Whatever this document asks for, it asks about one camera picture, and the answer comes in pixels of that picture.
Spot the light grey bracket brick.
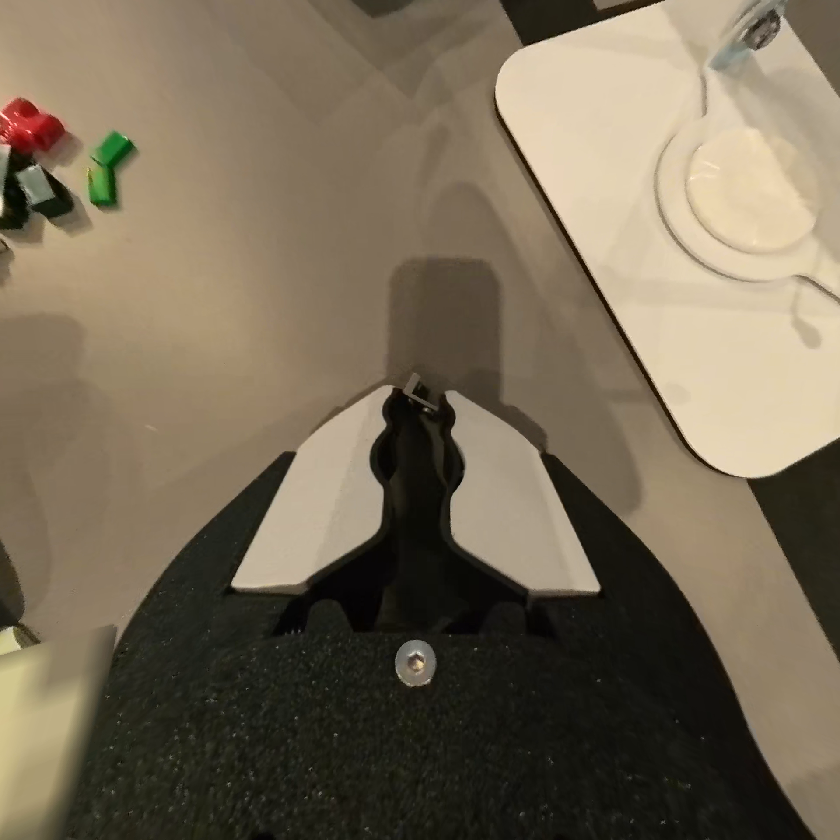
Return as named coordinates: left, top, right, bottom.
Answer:
left=402, top=373, right=439, bottom=416

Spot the grey desk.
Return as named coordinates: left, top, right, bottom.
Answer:
left=0, top=0, right=840, bottom=840

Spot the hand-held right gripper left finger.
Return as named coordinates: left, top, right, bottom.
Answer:
left=230, top=386, right=396, bottom=595

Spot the red toy brick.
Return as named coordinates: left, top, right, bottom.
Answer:
left=0, top=98, right=67, bottom=151

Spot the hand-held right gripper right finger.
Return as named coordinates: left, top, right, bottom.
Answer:
left=444, top=390, right=602, bottom=601

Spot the small dark green brick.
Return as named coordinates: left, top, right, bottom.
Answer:
left=0, top=144, right=30, bottom=231

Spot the pale green instruction booklet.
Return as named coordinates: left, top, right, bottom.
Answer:
left=0, top=623, right=119, bottom=840

